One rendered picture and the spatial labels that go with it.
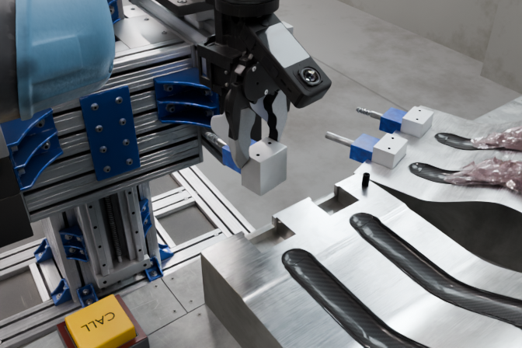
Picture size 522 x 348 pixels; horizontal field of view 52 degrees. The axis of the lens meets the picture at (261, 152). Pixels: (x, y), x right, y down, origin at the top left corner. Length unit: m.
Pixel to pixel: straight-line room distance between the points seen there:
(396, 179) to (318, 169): 1.47
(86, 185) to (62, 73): 0.82
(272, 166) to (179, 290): 0.20
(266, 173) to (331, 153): 1.72
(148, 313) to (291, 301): 0.20
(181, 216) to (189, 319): 1.06
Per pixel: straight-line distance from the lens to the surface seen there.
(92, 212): 1.24
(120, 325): 0.65
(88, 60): 0.25
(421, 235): 0.69
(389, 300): 0.61
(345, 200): 0.74
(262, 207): 2.07
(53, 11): 0.24
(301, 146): 2.42
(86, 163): 1.03
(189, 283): 0.73
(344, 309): 0.60
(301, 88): 0.56
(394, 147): 0.84
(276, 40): 0.59
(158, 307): 0.71
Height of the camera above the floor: 1.34
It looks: 34 degrees down
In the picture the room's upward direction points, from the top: straight up
